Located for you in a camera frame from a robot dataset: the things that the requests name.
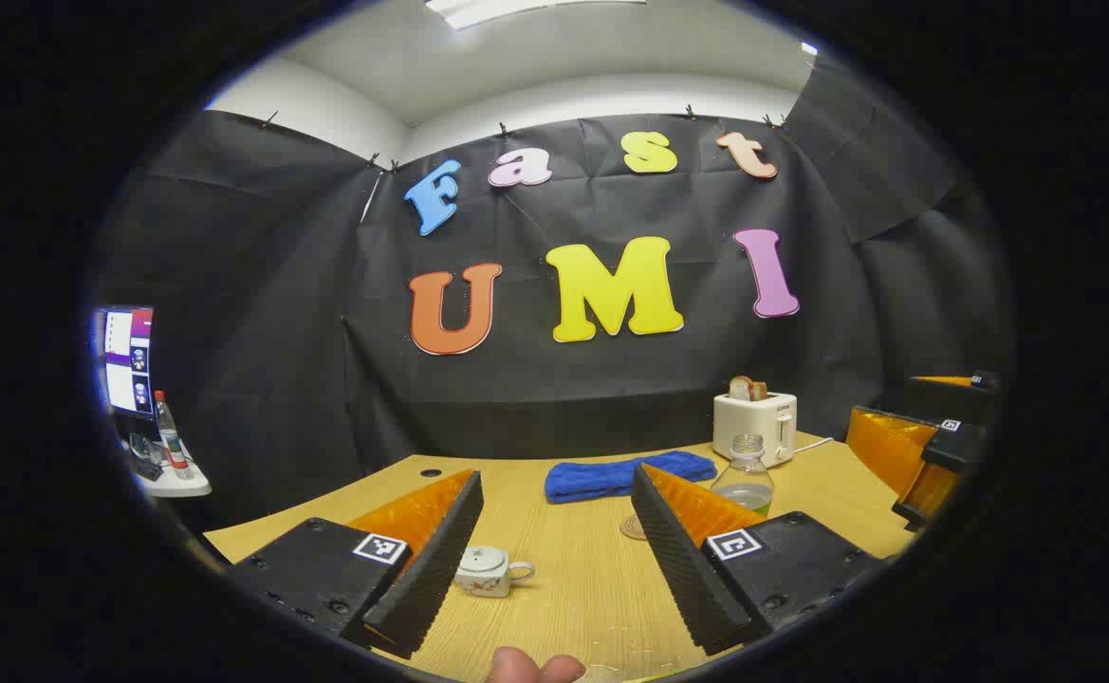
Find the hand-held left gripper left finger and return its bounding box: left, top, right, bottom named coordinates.
left=225, top=469, right=485, bottom=660

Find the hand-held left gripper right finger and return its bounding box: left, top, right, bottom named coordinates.
left=630, top=463, right=885, bottom=657

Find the white teacup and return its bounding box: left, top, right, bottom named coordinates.
left=454, top=546, right=537, bottom=599

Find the green label water bottle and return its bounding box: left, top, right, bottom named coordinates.
left=712, top=434, right=775, bottom=518

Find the red cap plastic bottle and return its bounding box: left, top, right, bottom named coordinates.
left=154, top=390, right=193, bottom=480

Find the blue towel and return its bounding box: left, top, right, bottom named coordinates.
left=545, top=452, right=718, bottom=505

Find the white toaster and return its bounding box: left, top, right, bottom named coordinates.
left=712, top=392, right=798, bottom=468

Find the white side table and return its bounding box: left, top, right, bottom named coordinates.
left=132, top=446, right=213, bottom=500

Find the black backdrop cloth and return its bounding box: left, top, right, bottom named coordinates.
left=99, top=57, right=1001, bottom=532

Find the computer monitor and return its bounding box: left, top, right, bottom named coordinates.
left=94, top=305, right=156, bottom=420

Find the ceiling light panel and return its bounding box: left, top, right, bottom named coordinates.
left=424, top=0, right=650, bottom=31

